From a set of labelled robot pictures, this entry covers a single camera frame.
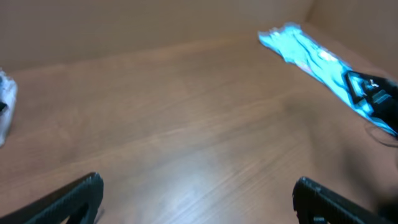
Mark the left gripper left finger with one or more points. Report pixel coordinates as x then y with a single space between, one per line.
77 202

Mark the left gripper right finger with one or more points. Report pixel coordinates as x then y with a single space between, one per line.
314 203

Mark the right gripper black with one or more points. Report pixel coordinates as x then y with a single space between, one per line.
380 94

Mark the light blue t-shirt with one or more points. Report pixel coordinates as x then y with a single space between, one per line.
298 48

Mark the folded beige cloth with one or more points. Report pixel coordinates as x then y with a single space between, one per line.
9 90

